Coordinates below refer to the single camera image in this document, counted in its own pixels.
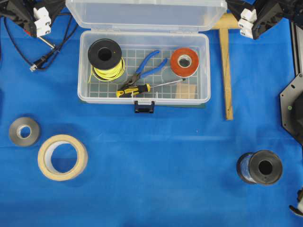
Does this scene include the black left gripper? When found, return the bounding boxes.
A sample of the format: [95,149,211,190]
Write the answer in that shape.
[0,0,65,38]

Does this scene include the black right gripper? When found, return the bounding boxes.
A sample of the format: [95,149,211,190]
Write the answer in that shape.
[226,0,303,40]

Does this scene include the clear plastic tool box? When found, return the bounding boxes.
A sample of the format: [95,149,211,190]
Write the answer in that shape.
[66,0,227,105]

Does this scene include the black box front latch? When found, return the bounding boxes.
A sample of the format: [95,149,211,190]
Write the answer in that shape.
[134,101,155,114]

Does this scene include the wooden mallet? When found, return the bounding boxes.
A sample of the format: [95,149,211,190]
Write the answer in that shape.
[212,13,239,121]

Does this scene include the red tape roll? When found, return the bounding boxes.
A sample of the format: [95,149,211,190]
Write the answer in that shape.
[170,48,199,78]

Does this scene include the yellow black screwdriver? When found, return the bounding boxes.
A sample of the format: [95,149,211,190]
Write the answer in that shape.
[116,79,186,98]

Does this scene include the grey tape roll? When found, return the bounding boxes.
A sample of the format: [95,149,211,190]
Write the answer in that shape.
[9,117,41,147]

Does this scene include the beige masking tape roll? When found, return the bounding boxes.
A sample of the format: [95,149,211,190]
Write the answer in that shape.
[37,134,89,182]

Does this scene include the blue table cloth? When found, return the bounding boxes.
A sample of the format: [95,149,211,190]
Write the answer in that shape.
[0,0,303,227]

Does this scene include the black white clip object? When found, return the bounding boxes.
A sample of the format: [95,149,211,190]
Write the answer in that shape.
[289,189,303,217]

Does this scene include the red handled soldering iron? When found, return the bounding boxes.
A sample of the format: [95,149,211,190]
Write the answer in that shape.
[23,29,56,49]

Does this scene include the black soldering iron cable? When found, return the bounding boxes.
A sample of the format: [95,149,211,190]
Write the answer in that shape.
[0,13,79,72]

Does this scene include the black spool yellow wire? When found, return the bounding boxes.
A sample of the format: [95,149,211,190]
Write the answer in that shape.
[88,38,126,84]

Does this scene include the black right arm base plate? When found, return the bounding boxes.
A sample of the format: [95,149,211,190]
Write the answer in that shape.
[280,74,303,145]

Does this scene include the blue handled pliers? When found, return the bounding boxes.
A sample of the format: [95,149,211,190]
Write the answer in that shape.
[120,50,168,91]

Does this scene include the black spool blue wire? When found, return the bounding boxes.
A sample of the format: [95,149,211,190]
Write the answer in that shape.
[236,150,284,186]

